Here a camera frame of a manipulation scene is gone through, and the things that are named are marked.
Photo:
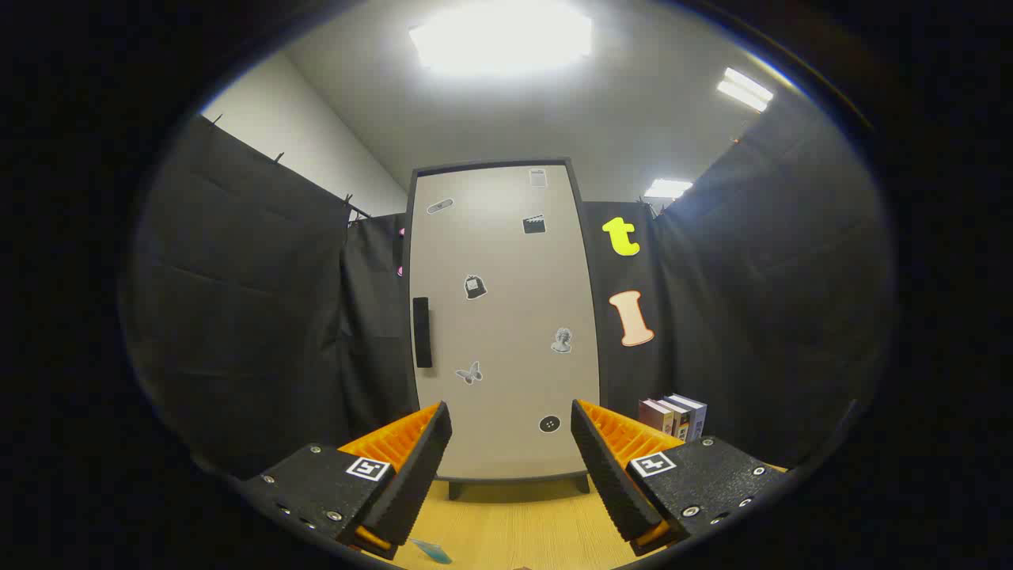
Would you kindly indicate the maroon cover book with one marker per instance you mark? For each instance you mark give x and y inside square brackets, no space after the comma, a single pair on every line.
[654,416]

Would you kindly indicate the dark grey cabinet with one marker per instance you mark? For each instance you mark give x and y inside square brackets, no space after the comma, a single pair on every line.
[514,480]

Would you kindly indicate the double ceiling light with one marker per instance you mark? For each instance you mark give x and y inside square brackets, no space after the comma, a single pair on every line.
[744,89]

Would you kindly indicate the blue and white tube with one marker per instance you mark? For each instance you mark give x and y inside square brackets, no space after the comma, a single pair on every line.
[431,550]

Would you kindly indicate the black backdrop cloth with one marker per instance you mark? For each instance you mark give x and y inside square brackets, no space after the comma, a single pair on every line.
[237,277]

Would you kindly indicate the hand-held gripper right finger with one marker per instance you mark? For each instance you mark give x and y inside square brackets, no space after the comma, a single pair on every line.
[605,467]

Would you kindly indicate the white spine book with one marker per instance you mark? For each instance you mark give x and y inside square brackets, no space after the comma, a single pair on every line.
[678,419]

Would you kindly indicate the large ceiling light panel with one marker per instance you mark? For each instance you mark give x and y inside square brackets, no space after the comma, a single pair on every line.
[502,39]

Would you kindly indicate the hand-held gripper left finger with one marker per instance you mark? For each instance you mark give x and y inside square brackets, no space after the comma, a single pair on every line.
[415,467]

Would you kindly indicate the small ceiling light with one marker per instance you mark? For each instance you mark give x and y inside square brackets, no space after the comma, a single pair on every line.
[667,188]

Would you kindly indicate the grey blue spine book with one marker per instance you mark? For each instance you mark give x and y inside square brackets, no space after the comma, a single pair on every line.
[696,412]

